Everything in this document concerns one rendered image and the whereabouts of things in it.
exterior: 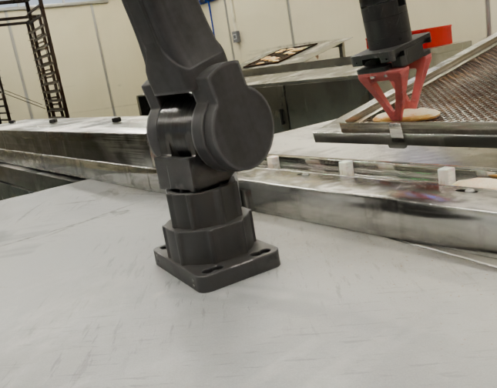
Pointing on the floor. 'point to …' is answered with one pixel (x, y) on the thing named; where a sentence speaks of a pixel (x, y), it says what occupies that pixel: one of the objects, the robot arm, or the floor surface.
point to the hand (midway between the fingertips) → (403, 110)
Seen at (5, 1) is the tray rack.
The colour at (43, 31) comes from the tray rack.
